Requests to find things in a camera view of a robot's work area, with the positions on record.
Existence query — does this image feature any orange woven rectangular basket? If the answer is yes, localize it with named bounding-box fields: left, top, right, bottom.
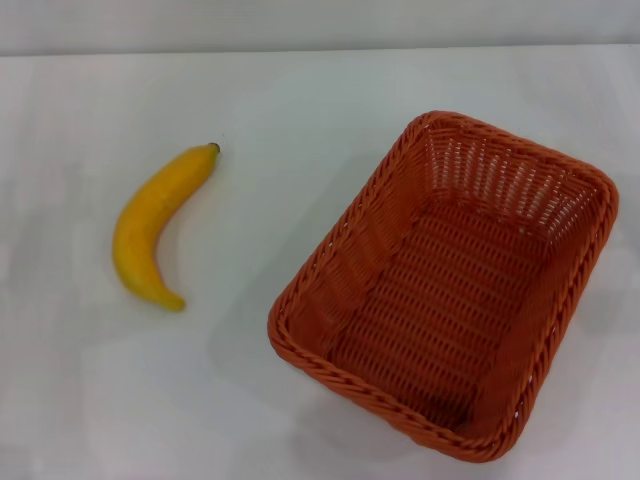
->
left=267, top=110, right=621, bottom=451

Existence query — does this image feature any yellow banana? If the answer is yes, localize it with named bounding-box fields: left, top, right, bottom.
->
left=111, top=142, right=222, bottom=314

